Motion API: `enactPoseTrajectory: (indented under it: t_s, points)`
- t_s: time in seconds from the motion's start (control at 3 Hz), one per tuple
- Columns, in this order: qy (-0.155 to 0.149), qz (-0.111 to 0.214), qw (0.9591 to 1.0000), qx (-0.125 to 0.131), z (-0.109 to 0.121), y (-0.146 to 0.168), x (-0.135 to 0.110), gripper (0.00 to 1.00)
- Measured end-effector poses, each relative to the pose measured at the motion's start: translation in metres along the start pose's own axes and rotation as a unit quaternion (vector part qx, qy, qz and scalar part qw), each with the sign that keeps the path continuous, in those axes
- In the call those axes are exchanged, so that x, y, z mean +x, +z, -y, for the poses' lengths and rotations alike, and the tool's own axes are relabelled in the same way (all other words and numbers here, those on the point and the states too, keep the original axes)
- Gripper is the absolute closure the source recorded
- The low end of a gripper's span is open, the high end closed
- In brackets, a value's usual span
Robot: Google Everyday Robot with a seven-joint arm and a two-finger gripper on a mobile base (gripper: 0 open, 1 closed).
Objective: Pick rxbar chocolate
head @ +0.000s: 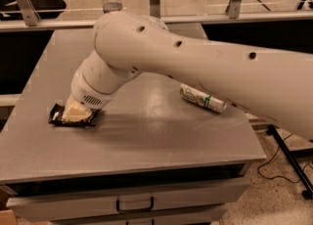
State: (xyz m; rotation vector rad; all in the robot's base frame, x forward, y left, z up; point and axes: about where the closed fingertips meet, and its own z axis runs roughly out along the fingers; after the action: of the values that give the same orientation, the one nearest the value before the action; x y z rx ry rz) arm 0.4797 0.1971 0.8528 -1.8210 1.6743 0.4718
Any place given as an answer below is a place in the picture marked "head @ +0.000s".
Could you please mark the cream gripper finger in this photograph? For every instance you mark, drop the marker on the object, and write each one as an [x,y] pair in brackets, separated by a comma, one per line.
[74,111]

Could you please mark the dark chocolate rxbar wrapper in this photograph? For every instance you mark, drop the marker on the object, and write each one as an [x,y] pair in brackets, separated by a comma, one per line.
[56,118]

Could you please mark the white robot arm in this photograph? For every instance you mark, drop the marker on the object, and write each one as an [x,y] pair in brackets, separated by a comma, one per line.
[272,84]

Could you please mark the cardboard box corner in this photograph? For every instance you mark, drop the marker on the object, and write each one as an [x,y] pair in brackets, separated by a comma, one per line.
[7,217]

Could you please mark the grey cabinet drawer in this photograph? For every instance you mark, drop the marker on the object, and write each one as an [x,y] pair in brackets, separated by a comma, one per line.
[98,203]

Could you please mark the black floor stand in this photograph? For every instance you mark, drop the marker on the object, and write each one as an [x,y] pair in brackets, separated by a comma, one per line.
[308,192]

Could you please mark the grey horizontal rail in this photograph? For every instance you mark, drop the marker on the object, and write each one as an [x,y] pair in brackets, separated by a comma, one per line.
[12,26]

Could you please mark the left metal rail bracket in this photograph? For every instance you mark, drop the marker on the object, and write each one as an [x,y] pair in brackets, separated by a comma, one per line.
[29,15]

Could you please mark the black drawer handle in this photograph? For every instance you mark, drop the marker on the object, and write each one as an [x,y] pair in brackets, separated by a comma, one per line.
[134,207]

